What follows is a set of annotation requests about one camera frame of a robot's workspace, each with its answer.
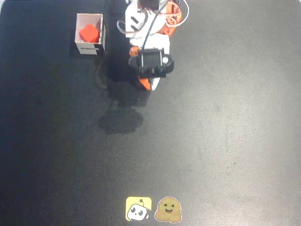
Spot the red cube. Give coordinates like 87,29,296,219
79,23,100,43

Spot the white cardboard box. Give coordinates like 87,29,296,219
74,13,106,56

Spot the black desk mat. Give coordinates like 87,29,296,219
0,0,301,226

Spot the hugging face emoji sticker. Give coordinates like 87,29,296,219
154,196,183,223

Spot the yellow robot face sticker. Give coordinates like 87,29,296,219
125,196,152,222

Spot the black camera cable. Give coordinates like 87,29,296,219
140,0,170,68

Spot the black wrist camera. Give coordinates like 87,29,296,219
128,48,175,79

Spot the grey ribbon cable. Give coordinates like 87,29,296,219
116,19,129,34

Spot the white cable loop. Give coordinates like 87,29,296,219
164,0,190,27

